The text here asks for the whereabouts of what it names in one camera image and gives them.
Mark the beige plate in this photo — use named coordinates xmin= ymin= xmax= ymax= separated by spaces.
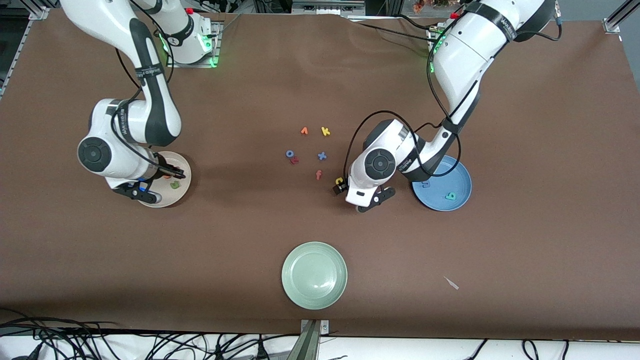
xmin=141 ymin=151 xmax=192 ymax=208

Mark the green plate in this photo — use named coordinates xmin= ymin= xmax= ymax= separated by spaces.
xmin=281 ymin=241 xmax=348 ymax=310

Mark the blue plate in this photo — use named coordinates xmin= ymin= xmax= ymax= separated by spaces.
xmin=411 ymin=155 xmax=472 ymax=212

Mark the brown table cover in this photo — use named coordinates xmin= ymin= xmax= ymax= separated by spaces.
xmin=0 ymin=7 xmax=640 ymax=342

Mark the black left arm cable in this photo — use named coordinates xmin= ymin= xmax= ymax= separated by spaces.
xmin=344 ymin=10 xmax=563 ymax=178

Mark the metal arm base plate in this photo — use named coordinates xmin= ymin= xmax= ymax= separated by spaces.
xmin=166 ymin=20 xmax=222 ymax=69

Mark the silver clamp bracket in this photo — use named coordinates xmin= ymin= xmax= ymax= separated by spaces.
xmin=300 ymin=320 xmax=330 ymax=337

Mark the grey base cable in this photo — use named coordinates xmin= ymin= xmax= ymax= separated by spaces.
xmin=218 ymin=14 xmax=242 ymax=37

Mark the grey metal post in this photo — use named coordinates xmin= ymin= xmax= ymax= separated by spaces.
xmin=286 ymin=320 xmax=321 ymax=360

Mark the black base power cable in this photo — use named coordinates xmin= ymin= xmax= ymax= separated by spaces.
xmin=340 ymin=14 xmax=441 ymax=46

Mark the silver aluminium frame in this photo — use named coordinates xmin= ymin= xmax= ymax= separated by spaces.
xmin=291 ymin=0 xmax=367 ymax=17

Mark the silver table edge rail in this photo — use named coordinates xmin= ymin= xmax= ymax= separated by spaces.
xmin=0 ymin=17 xmax=33 ymax=101

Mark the tangle of black cables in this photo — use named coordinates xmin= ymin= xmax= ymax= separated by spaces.
xmin=0 ymin=309 xmax=301 ymax=360

